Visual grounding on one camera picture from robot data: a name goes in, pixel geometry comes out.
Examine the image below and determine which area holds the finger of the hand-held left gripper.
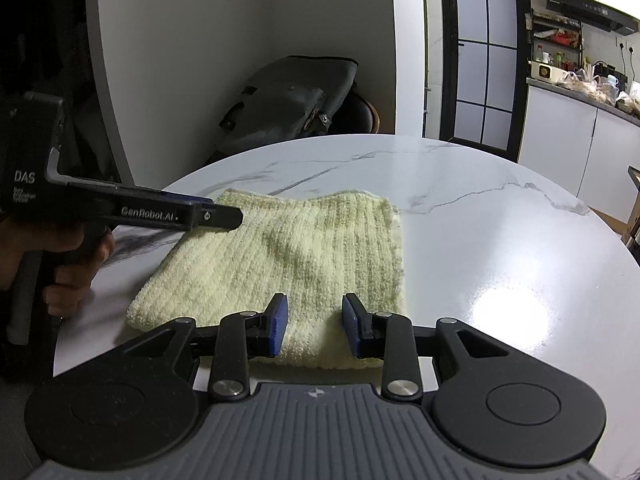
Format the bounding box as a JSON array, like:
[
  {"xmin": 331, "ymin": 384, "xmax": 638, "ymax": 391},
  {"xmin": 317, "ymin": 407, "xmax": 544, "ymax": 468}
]
[
  {"xmin": 105, "ymin": 194, "xmax": 245, "ymax": 234},
  {"xmin": 65, "ymin": 182, "xmax": 217, "ymax": 207}
]

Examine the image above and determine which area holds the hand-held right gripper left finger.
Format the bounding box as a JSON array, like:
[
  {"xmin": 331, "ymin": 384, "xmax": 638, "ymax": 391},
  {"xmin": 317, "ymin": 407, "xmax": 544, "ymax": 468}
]
[{"xmin": 122, "ymin": 292, "xmax": 290, "ymax": 403}]

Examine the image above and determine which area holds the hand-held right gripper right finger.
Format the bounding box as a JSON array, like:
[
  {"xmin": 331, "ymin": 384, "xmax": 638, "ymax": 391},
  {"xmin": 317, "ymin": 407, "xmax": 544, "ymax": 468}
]
[{"xmin": 341, "ymin": 292, "xmax": 508, "ymax": 403}]

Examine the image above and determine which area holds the pale yellow ribbed towel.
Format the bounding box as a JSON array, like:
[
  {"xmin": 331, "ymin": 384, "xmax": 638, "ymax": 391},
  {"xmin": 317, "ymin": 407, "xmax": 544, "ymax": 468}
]
[{"xmin": 126, "ymin": 188, "xmax": 407, "ymax": 372}]

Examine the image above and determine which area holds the person's left hand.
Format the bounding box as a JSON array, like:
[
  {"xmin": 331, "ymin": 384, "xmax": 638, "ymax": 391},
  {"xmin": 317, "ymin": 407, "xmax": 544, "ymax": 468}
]
[{"xmin": 0, "ymin": 219, "xmax": 117, "ymax": 321}]

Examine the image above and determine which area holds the dark grey backpack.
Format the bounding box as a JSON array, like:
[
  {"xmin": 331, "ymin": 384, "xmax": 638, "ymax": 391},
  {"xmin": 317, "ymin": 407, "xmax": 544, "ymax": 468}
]
[{"xmin": 214, "ymin": 55, "xmax": 361, "ymax": 164}]

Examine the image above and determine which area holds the black chair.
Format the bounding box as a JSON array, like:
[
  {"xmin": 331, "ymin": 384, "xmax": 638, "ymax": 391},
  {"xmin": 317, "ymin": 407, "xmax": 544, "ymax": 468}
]
[{"xmin": 326, "ymin": 91, "xmax": 382, "ymax": 137}]

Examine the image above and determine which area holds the white kitchen base cabinet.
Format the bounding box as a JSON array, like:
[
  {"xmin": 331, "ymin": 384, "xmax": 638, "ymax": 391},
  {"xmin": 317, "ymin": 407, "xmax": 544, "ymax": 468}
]
[{"xmin": 516, "ymin": 77, "xmax": 640, "ymax": 224}]

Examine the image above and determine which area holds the black framed glass sliding door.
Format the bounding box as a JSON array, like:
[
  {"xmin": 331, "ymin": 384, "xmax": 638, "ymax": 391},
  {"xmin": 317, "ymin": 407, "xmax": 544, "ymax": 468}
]
[{"xmin": 440, "ymin": 0, "xmax": 532, "ymax": 157}]

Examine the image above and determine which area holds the small white countertop appliance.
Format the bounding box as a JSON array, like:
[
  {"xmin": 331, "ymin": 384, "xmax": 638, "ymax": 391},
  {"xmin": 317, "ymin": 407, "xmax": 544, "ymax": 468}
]
[{"xmin": 530, "ymin": 61, "xmax": 562, "ymax": 83}]

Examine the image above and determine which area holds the pile of food bags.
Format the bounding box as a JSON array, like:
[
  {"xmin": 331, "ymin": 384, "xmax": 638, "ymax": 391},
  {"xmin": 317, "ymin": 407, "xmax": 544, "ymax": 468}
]
[{"xmin": 555, "ymin": 67, "xmax": 640, "ymax": 113}]

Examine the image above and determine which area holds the black kitchen shelf rack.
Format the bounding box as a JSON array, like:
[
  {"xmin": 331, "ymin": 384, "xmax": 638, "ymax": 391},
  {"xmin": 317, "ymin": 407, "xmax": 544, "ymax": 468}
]
[{"xmin": 528, "ymin": 9, "xmax": 586, "ymax": 74}]

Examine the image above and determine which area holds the black range hood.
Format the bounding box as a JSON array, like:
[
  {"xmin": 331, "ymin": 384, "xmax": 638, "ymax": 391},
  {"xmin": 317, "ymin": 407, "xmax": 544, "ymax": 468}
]
[{"xmin": 546, "ymin": 0, "xmax": 640, "ymax": 37}]

